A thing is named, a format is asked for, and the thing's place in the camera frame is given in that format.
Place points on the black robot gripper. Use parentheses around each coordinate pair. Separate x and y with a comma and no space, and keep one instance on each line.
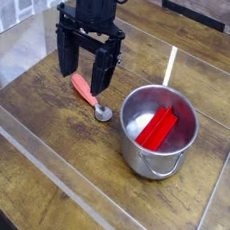
(90,24)

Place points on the red plastic block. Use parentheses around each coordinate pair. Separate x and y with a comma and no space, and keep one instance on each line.
(158,128)

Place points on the silver metal pot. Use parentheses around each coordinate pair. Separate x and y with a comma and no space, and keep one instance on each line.
(137,110)

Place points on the black strip on table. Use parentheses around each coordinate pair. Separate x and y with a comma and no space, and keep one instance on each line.
(195,16)

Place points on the spoon with red handle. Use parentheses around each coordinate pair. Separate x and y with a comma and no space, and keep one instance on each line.
(102,113)

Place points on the clear acrylic enclosure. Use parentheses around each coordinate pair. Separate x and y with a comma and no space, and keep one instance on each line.
(60,169)

